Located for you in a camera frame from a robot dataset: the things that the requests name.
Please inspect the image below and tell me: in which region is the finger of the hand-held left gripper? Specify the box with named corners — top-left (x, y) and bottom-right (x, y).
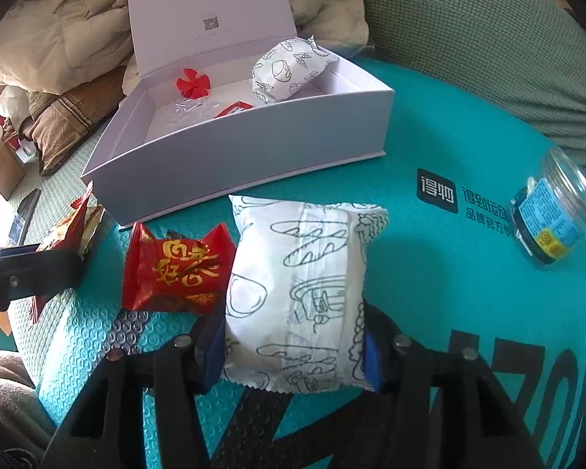
top-left (0, 249), bottom-right (84, 314)

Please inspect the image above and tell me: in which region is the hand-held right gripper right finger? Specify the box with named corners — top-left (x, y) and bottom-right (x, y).
top-left (361, 303), bottom-right (540, 469)

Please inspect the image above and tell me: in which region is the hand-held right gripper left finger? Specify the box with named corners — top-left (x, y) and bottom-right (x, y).
top-left (39, 313), bottom-right (225, 469)

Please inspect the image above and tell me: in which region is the red and gold snack packet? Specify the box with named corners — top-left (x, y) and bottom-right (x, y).
top-left (27, 181), bottom-right (105, 324)

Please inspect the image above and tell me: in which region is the white printed snack packet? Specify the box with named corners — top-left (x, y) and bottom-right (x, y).
top-left (223, 194), bottom-right (389, 394)
top-left (250, 34), bottom-right (336, 104)

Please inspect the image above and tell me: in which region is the lavender cardboard box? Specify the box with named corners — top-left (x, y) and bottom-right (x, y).
top-left (80, 0), bottom-right (396, 228)

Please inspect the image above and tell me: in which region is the red propeller toy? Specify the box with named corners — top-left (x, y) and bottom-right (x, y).
top-left (174, 66), bottom-right (213, 108)

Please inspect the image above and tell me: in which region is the dark flat object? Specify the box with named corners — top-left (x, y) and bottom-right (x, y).
top-left (10, 188), bottom-right (42, 247)

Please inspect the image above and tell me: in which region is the grey fleece cloth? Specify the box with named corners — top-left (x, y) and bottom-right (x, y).
top-left (0, 352), bottom-right (54, 455)

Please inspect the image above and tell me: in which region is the red gold-print candy packet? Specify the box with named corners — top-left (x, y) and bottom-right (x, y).
top-left (121, 222), bottom-right (238, 314)

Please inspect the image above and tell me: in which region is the brown cardboard box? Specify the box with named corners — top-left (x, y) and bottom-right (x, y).
top-left (0, 136), bottom-right (27, 201)

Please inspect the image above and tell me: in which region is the brown plaid pillow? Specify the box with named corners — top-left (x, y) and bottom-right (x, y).
top-left (17, 66), bottom-right (138, 177)

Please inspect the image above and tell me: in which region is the clear plastic wrapper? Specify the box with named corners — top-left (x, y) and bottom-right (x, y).
top-left (154, 100), bottom-right (223, 130)

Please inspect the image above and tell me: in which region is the cream quilted blanket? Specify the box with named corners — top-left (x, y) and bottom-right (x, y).
top-left (0, 0), bottom-right (372, 103)

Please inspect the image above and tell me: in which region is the clear jar with blue label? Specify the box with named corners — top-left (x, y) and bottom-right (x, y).
top-left (509, 147), bottom-right (586, 270)

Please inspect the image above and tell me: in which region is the teal foam mat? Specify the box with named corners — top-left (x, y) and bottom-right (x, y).
top-left (7, 56), bottom-right (586, 469)

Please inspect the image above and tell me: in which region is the small red packet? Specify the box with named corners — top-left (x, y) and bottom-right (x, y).
top-left (214, 100), bottom-right (255, 119)

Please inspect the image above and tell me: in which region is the green textured sofa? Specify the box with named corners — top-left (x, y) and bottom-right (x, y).
top-left (0, 0), bottom-right (586, 255)

